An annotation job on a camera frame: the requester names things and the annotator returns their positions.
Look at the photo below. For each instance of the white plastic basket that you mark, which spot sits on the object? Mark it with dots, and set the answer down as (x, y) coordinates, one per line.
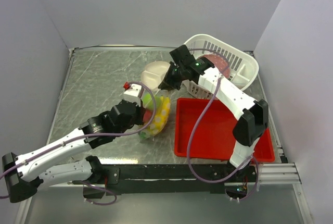
(243, 68)

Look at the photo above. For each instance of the clear dotted zip top bag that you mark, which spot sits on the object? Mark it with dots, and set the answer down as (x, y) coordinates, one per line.
(143, 134)

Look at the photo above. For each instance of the green apple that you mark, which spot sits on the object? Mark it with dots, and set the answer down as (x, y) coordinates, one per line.
(147, 102)

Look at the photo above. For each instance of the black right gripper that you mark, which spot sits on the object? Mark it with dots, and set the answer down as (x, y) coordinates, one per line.
(168, 83)

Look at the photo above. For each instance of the red bell pepper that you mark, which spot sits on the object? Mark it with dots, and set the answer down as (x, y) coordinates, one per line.
(147, 116)

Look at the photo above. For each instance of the yellow banana bunch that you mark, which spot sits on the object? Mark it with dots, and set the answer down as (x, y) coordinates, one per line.
(161, 117)

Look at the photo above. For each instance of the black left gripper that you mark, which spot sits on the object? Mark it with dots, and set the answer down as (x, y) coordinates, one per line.
(140, 111)

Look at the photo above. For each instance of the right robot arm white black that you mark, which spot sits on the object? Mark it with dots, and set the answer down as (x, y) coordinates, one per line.
(251, 115)

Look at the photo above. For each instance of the pink dotted plate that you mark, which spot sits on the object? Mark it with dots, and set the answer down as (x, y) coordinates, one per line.
(219, 62)

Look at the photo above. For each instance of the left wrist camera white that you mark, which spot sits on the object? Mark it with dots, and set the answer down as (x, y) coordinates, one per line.
(132, 93)

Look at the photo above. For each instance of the red plastic tray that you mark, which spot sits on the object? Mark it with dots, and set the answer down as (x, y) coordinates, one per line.
(213, 138)

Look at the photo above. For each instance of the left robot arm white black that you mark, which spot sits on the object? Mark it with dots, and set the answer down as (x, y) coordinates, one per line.
(25, 174)

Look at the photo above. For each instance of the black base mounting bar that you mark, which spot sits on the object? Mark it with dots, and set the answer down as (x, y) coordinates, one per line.
(162, 178)

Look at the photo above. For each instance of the beige divided plate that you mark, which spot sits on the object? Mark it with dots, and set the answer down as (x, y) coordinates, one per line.
(154, 73)

